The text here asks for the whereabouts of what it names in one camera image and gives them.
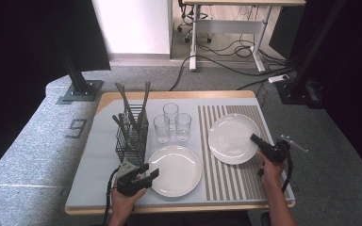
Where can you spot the white desk with metal frame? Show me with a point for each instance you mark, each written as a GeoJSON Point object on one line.
{"type": "Point", "coordinates": [229, 26]}

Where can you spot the silver fork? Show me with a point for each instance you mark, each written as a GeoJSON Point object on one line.
{"type": "Point", "coordinates": [144, 100]}

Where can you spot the black metal stand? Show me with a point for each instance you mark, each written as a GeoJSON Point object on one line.
{"type": "Point", "coordinates": [81, 91]}
{"type": "Point", "coordinates": [298, 94]}

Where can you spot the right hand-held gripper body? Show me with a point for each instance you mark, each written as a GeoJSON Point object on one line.
{"type": "Point", "coordinates": [276, 153]}

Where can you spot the clear drinking glass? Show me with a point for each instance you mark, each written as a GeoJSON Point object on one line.
{"type": "Point", "coordinates": [161, 130]}
{"type": "Point", "coordinates": [183, 128]}
{"type": "Point", "coordinates": [171, 109]}

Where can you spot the person's left hand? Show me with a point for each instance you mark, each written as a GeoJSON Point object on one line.
{"type": "Point", "coordinates": [122, 205]}

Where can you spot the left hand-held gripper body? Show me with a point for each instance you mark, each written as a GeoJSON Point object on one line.
{"type": "Point", "coordinates": [127, 183]}

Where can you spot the person's right hand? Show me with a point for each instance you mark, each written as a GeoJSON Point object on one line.
{"type": "Point", "coordinates": [271, 172]}

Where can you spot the white plate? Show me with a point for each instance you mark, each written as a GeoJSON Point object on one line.
{"type": "Point", "coordinates": [229, 138]}
{"type": "Point", "coordinates": [177, 171]}

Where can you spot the grey striped placemat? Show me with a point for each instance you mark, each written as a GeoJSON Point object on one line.
{"type": "Point", "coordinates": [229, 185]}

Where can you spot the black office chair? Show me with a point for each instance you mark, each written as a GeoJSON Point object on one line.
{"type": "Point", "coordinates": [184, 9]}

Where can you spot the white partition panel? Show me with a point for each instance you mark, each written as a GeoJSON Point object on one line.
{"type": "Point", "coordinates": [135, 28]}

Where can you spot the white power strip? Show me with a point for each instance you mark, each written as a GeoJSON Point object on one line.
{"type": "Point", "coordinates": [278, 78]}

